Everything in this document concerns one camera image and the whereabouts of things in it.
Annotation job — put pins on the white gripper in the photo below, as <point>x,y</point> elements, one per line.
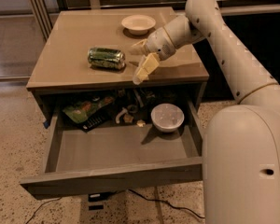
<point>159,44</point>

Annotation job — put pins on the green soda can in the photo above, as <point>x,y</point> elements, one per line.
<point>106,58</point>

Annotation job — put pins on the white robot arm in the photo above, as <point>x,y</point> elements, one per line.
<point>241,145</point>

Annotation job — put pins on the grey drawer cabinet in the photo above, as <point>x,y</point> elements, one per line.
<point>63,64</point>

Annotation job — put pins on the white bowl in drawer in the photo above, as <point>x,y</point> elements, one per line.
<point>167,117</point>

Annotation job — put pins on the open grey top drawer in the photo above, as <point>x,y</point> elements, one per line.
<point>111,158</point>

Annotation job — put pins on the white bowl on cabinet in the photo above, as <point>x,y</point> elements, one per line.
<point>138,24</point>

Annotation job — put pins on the white curved plastic piece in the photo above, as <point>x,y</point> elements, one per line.
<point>120,114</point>

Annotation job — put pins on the small tan food piece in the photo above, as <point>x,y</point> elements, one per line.
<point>128,118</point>

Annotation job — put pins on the small beige crumpled piece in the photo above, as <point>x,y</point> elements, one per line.
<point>141,123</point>

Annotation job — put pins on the black remote control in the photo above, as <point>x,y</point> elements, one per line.
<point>93,122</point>

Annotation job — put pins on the green snack bag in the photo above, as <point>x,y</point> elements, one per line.
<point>80,111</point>

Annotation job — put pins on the black box under cabinet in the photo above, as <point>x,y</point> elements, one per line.
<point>96,200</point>

